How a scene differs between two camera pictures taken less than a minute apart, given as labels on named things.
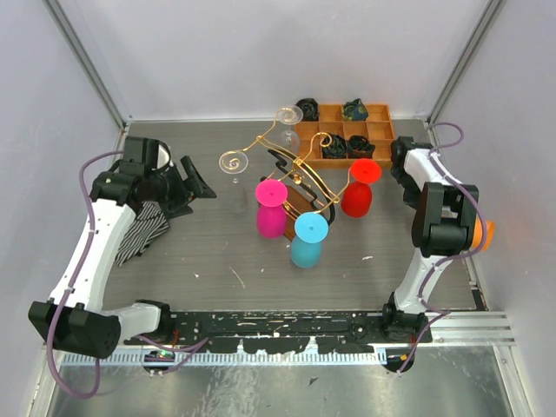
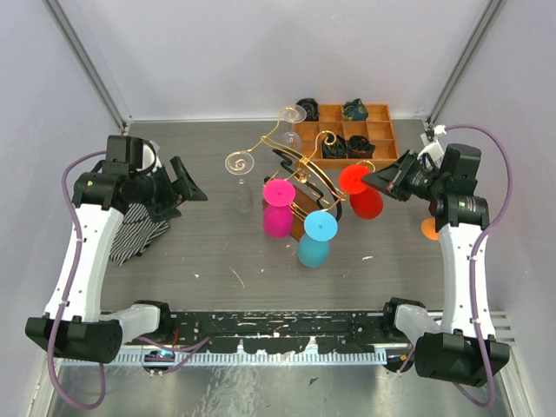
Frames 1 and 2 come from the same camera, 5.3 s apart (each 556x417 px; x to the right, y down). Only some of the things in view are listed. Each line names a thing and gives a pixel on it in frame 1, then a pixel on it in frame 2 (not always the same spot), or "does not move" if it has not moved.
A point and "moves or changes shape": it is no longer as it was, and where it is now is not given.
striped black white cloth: (148, 226) does not move
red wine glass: (356, 196) moves or changes shape
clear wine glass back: (289, 141) does not move
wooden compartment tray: (334, 142) does not move
